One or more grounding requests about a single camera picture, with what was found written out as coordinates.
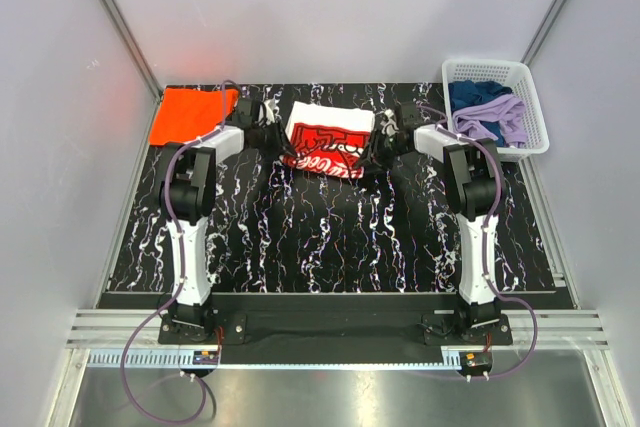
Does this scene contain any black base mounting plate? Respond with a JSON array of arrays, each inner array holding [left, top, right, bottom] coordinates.
[[163, 293, 513, 352]]

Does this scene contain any lilac t shirt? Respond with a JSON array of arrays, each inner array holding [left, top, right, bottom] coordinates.
[[453, 94, 529, 148]]

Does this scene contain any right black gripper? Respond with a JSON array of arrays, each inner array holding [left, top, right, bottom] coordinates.
[[351, 129, 409, 176]]

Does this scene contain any dark blue t shirt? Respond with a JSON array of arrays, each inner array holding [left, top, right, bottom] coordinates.
[[448, 80, 513, 147]]

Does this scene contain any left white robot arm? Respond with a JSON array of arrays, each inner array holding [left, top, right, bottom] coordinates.
[[155, 98, 295, 343]]

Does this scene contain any slotted cable duct rail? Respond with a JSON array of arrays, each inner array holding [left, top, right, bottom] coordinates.
[[87, 346, 494, 369]]

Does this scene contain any white plastic laundry basket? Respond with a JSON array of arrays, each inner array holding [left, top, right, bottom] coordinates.
[[442, 59, 549, 162]]

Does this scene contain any folded orange t shirt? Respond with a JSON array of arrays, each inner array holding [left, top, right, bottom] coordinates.
[[148, 87, 240, 147]]

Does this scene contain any white t shirt red print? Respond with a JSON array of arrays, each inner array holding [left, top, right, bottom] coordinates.
[[280, 101, 375, 179]]

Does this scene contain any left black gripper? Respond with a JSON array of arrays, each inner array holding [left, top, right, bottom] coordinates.
[[253, 120, 297, 163]]

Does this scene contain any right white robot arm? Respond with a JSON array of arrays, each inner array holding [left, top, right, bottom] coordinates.
[[356, 104, 503, 344]]

